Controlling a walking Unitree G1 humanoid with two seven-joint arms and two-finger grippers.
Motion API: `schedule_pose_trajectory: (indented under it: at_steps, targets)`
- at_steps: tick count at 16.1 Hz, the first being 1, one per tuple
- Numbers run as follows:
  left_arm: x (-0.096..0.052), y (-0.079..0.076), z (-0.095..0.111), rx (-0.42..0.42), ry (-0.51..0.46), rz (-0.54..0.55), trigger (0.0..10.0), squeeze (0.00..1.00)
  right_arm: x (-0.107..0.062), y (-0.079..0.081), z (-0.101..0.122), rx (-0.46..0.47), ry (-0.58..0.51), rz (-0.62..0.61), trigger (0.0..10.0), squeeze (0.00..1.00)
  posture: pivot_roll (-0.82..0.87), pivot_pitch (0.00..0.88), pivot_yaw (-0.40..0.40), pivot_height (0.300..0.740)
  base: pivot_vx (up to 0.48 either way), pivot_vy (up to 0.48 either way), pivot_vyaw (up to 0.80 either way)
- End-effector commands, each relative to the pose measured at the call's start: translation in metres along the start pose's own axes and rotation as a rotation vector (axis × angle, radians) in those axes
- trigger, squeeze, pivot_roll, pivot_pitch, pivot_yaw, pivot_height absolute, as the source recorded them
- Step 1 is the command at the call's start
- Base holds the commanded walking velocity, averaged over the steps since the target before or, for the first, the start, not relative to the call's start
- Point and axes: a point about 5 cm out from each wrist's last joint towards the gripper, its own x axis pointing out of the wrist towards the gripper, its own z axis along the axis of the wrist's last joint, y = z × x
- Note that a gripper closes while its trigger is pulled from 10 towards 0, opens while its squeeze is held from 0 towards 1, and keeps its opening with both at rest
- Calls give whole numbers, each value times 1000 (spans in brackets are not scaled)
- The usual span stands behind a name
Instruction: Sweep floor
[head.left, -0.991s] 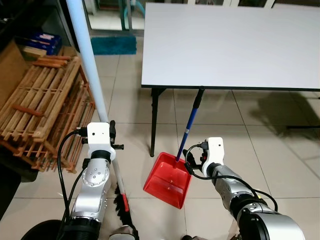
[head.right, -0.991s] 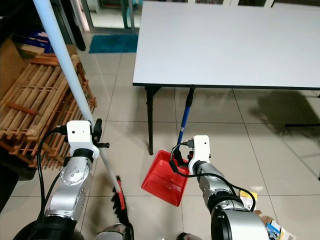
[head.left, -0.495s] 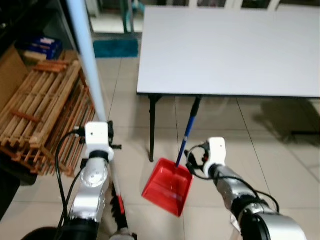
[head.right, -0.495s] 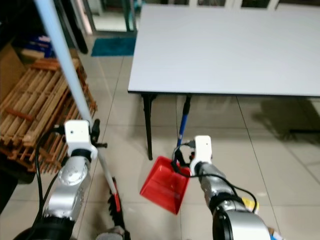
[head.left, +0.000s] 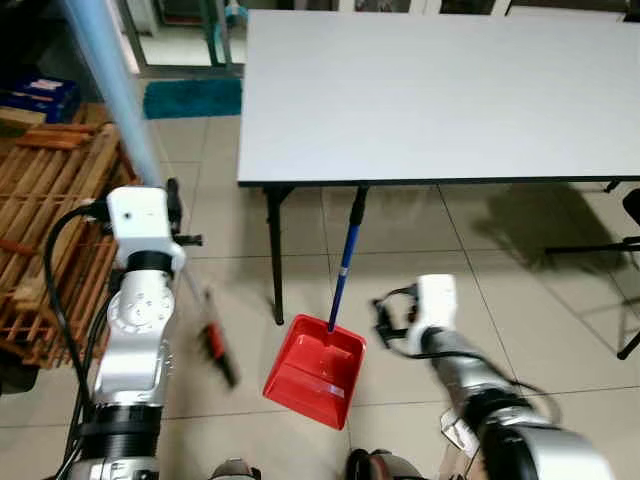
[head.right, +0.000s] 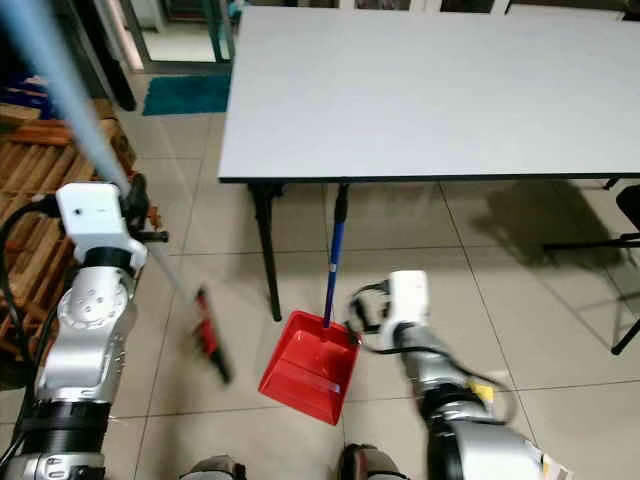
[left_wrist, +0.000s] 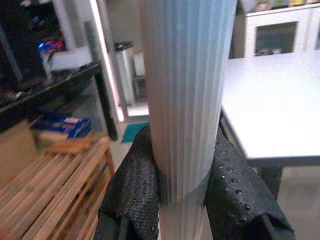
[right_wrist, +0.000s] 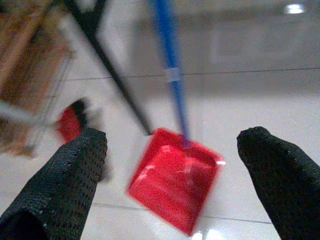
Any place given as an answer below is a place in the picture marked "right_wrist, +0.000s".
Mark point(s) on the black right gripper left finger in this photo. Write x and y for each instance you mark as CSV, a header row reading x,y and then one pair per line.
x,y
57,190

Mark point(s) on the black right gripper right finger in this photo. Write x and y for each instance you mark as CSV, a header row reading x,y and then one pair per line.
x,y
282,180

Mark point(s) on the wooden slatted shoe rack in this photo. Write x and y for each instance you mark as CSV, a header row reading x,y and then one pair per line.
x,y
22,62

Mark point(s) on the white folding table black legs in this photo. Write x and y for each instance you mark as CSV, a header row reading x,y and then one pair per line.
x,y
112,72

